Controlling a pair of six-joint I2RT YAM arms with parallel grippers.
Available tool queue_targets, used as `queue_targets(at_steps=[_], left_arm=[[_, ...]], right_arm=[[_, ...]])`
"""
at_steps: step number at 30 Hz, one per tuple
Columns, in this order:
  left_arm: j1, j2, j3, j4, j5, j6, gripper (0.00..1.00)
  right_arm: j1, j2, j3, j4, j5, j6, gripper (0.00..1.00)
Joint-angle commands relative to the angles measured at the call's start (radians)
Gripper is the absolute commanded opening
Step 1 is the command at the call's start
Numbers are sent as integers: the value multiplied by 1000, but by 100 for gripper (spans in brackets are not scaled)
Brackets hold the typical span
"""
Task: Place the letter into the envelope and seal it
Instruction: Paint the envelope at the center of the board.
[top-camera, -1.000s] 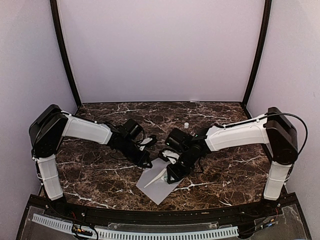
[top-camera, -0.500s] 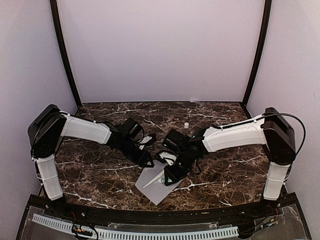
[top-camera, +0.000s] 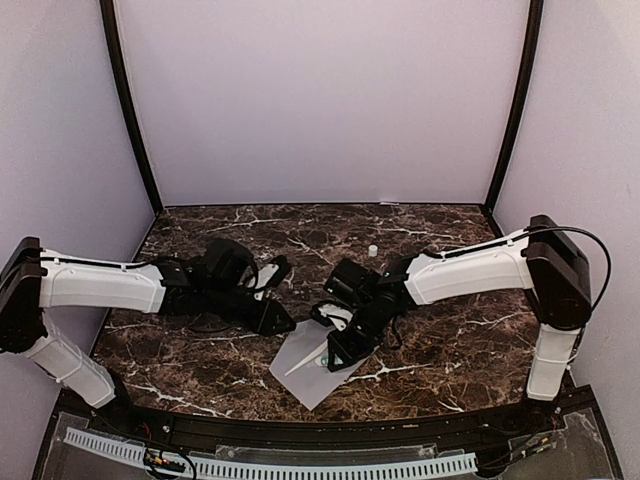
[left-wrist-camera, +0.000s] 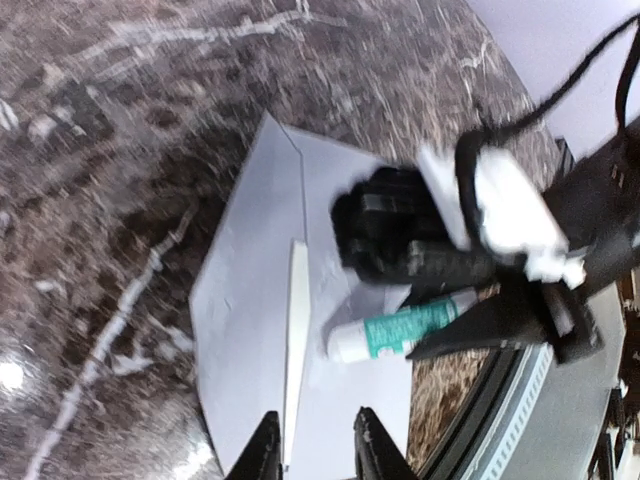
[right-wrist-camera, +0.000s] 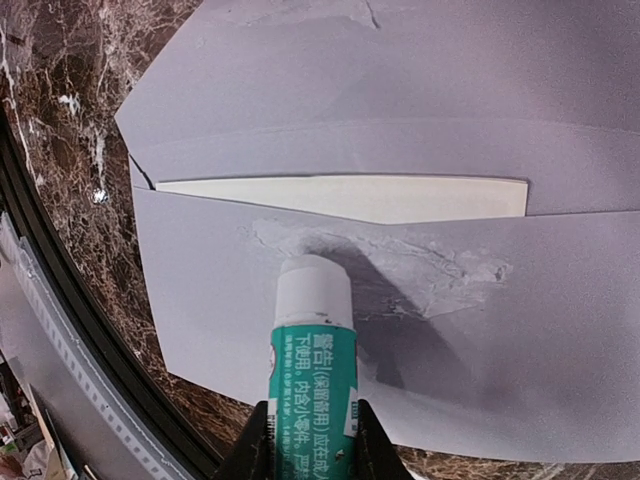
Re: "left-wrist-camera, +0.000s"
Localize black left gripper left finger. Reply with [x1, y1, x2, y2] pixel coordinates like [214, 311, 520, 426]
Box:
[225, 411, 283, 480]

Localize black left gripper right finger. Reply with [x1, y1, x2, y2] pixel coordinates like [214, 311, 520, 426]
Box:
[354, 407, 418, 480]

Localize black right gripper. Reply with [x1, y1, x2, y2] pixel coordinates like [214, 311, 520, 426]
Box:
[404, 240, 604, 364]

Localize white green glue stick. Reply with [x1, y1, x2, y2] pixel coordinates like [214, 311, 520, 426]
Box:
[327, 289, 478, 363]

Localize cream lined letter paper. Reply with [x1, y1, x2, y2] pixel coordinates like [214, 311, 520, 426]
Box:
[282, 240, 311, 469]

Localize grey paper envelope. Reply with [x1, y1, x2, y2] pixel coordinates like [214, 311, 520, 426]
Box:
[190, 115, 412, 479]

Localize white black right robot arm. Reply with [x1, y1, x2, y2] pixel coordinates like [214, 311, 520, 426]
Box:
[407, 121, 639, 364]

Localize black front frame rail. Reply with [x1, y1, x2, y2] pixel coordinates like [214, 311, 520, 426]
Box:
[418, 349, 530, 479]

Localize white slotted cable duct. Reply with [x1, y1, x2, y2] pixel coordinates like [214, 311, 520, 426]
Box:
[475, 346, 553, 480]

